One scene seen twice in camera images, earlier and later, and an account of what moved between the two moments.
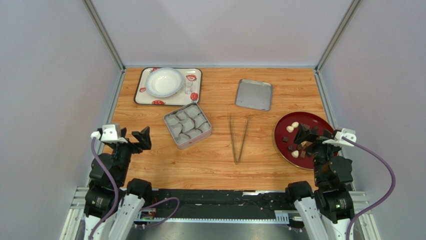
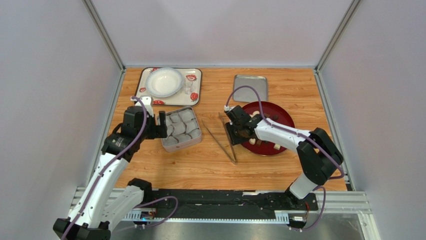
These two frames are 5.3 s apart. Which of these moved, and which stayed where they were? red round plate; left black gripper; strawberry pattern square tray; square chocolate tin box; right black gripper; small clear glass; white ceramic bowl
Moved: red round plate; left black gripper; right black gripper; square chocolate tin box
Stayed: small clear glass; strawberry pattern square tray; white ceramic bowl
